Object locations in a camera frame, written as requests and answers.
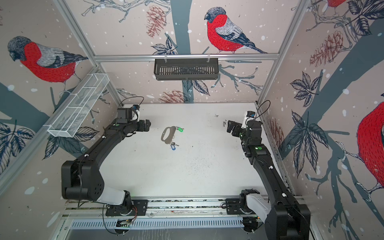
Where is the black wall basket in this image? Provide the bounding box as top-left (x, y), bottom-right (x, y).
top-left (154, 58), bottom-right (219, 81)

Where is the small circuit board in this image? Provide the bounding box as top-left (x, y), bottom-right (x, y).
top-left (116, 219), bottom-right (133, 228)

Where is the white wire mesh basket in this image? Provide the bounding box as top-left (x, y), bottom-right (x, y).
top-left (48, 73), bottom-right (110, 138)

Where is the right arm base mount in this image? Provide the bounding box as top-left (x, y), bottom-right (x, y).
top-left (221, 189), bottom-right (260, 215)

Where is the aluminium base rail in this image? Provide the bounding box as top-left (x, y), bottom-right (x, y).
top-left (60, 197), bottom-right (263, 235)

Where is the left camera cable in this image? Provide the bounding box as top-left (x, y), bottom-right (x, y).
top-left (118, 95), bottom-right (145, 109)

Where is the camera cable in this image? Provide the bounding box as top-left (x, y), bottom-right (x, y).
top-left (253, 99), bottom-right (272, 121)
top-left (118, 95), bottom-right (145, 109)

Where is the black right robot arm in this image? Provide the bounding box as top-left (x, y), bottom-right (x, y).
top-left (227, 121), bottom-right (311, 240)

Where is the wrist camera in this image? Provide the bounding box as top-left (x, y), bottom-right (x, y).
top-left (116, 105), bottom-right (140, 124)
top-left (242, 111), bottom-right (256, 128)

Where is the right camera cable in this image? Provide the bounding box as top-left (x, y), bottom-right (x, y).
top-left (253, 99), bottom-right (272, 121)

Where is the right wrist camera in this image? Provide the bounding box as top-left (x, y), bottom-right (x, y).
top-left (242, 111), bottom-right (256, 128)

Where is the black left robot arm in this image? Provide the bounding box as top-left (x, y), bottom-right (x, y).
top-left (61, 120), bottom-right (151, 206)

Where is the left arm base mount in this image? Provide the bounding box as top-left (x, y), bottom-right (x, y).
top-left (105, 191), bottom-right (149, 217)

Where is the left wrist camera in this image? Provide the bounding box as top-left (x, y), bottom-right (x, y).
top-left (116, 105), bottom-right (140, 124)

